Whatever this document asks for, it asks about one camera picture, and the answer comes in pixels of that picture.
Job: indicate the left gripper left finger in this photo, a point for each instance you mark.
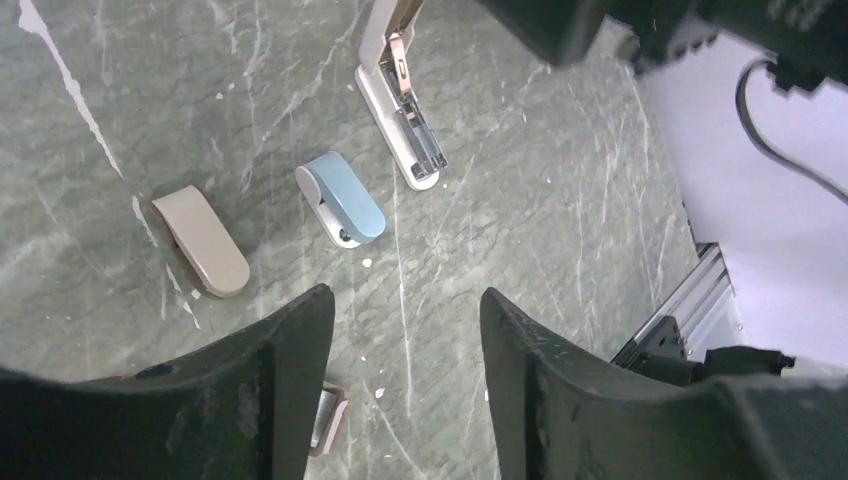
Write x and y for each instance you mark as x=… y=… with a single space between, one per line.
x=242 y=407

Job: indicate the aluminium frame rail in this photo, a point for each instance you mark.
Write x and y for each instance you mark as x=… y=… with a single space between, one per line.
x=699 y=315

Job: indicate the staple box tray with staples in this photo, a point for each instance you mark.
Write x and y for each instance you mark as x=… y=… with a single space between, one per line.
x=333 y=403

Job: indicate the blue mini stapler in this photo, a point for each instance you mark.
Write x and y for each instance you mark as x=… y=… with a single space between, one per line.
x=345 y=209

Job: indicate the beige stapler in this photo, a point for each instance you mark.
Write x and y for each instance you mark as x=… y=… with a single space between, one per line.
x=204 y=241

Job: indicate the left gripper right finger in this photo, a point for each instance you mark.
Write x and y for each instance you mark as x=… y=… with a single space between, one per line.
x=559 y=412

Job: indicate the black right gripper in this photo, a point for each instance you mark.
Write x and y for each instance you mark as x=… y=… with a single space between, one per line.
x=807 y=38

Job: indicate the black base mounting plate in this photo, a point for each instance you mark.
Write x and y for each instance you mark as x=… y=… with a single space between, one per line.
x=702 y=361

